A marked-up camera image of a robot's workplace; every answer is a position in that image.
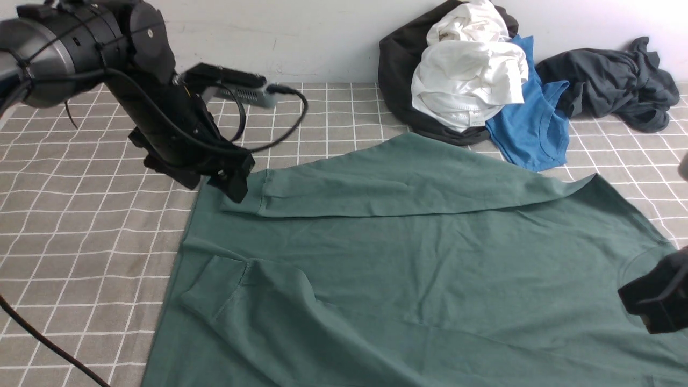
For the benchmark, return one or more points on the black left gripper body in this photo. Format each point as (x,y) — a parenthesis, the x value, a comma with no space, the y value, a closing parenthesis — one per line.
(181,139)

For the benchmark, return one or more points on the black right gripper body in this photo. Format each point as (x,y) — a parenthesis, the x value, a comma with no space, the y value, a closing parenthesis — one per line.
(659,298)

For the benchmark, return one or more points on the green long-sleeved shirt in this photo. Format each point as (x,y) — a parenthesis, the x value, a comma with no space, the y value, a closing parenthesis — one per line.
(412,263)

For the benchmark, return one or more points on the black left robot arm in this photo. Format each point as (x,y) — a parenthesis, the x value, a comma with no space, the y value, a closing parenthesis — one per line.
(51,53)

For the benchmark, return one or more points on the blue shirt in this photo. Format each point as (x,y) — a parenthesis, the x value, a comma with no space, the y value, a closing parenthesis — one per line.
(535,134)

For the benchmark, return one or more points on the dark grey crumpled shirt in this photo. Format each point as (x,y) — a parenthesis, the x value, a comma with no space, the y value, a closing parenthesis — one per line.
(629,84)

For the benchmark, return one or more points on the white crumpled shirt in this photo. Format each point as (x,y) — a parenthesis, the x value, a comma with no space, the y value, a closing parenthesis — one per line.
(470,70)

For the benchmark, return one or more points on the black garment under pile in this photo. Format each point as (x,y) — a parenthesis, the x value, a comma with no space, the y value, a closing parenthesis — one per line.
(400,54)

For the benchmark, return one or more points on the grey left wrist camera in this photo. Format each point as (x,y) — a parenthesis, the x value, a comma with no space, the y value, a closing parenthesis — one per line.
(211,81)

